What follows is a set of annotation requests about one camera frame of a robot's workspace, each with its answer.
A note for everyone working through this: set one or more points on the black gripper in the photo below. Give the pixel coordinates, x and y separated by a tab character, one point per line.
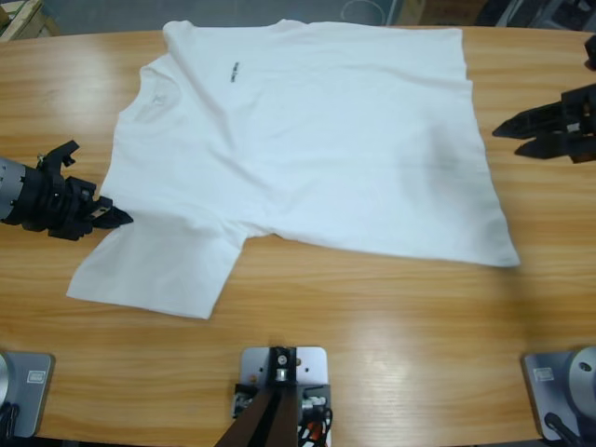
584	121
56	205

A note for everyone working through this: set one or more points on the white t-shirt with small print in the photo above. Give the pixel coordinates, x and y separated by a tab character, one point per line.
302	139

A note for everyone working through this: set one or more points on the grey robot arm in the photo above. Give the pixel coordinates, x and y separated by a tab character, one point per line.
9	188

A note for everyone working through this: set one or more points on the dark machinery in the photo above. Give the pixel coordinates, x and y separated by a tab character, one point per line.
535	11

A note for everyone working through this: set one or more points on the brown cardboard box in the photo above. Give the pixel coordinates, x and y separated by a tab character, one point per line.
410	9

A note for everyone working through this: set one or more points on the wooden crate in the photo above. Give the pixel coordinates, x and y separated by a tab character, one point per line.
18	18

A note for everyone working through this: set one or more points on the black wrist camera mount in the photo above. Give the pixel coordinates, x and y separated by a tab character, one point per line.
590	53
60	156

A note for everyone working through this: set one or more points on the grey base plate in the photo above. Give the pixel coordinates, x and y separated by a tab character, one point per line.
559	386
28	391

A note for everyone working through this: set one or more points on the white mount block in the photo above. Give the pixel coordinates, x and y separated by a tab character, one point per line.
313	368

